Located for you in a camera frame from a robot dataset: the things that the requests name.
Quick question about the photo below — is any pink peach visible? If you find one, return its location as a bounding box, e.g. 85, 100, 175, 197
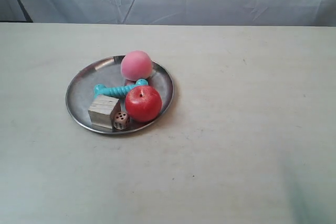
121, 50, 152, 81

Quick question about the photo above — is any round steel plate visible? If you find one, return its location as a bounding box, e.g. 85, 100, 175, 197
66, 55, 175, 136

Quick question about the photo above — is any teal bone toy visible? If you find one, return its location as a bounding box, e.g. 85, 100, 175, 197
94, 79, 149, 98

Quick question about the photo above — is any wooden die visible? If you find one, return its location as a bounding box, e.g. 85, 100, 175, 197
113, 111, 130, 130

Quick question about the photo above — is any red apple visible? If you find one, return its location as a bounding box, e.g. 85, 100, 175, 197
124, 86, 162, 122

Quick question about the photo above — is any wooden block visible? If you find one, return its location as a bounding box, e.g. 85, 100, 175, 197
88, 95, 121, 130

